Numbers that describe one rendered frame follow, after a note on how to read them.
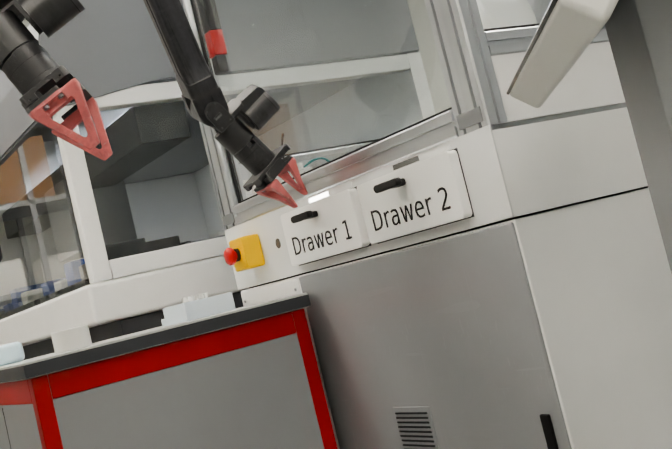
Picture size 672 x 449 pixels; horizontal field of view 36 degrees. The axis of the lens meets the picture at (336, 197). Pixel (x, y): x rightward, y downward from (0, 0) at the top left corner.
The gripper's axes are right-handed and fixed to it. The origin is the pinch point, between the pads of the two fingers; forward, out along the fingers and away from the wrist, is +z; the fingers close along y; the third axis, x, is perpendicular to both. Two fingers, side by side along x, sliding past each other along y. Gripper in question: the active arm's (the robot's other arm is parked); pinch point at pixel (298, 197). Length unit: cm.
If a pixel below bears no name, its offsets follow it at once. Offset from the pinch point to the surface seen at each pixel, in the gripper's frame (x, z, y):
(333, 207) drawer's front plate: -4.0, 5.6, 1.7
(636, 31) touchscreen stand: -98, -7, -9
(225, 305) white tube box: 28.8, 9.1, -15.5
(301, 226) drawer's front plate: 10.0, 6.7, 0.9
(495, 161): -51, 8, 2
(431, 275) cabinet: -27.2, 20.0, -6.7
